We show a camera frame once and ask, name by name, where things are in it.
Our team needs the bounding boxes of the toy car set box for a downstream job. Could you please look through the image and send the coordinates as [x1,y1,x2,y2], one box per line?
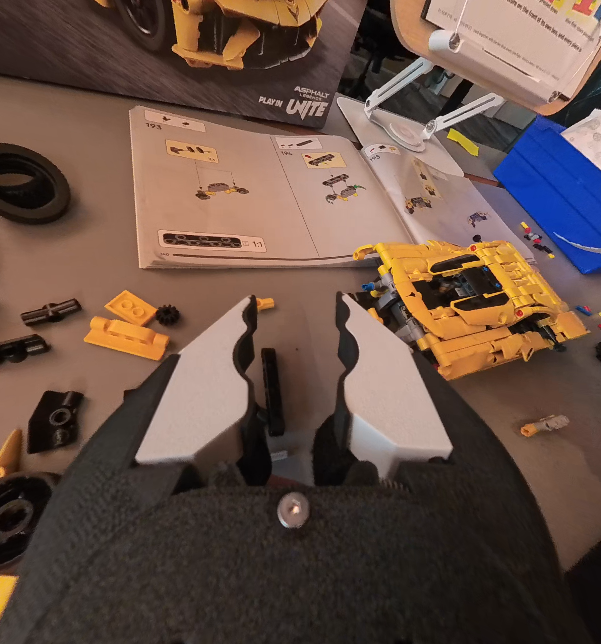
[0,0,369,130]

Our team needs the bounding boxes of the white patterned paper bag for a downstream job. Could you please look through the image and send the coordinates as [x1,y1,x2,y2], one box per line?
[553,108,601,256]

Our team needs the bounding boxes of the scattered toy brick pieces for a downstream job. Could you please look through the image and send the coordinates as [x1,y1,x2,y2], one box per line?
[0,289,277,625]

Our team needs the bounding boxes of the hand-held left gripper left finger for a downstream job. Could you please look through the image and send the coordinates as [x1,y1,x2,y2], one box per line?
[135,295,259,466]

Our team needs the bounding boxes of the black beam piece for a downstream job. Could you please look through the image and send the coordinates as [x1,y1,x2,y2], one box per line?
[260,347,286,437]

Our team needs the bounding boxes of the printed instruction sheet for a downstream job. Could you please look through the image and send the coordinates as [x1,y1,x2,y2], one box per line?
[421,0,601,102]

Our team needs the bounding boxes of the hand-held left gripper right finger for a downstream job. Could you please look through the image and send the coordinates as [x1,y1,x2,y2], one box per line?
[336,292,454,467]

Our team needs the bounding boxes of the wooden display board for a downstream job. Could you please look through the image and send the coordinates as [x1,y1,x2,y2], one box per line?
[390,0,601,117]

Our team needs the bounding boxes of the black toy tyre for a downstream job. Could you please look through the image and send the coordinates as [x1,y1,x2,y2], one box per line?
[0,143,73,225]
[0,471,63,575]

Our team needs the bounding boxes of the grey desk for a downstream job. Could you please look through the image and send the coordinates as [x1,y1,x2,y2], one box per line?
[0,70,601,579]

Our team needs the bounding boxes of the yellow toy brick car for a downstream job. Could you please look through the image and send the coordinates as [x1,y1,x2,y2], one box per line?
[353,240,591,382]

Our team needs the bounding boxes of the open instruction booklet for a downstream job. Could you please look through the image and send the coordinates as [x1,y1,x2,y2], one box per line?
[128,106,538,271]

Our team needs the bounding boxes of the blue plastic bin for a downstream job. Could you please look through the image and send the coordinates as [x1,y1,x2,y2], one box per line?
[492,116,601,276]

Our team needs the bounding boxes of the white board stand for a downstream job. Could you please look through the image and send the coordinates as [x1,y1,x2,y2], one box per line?
[337,55,508,178]

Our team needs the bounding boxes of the yellow sticky note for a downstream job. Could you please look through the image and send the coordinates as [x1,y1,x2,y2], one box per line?
[446,128,480,156]

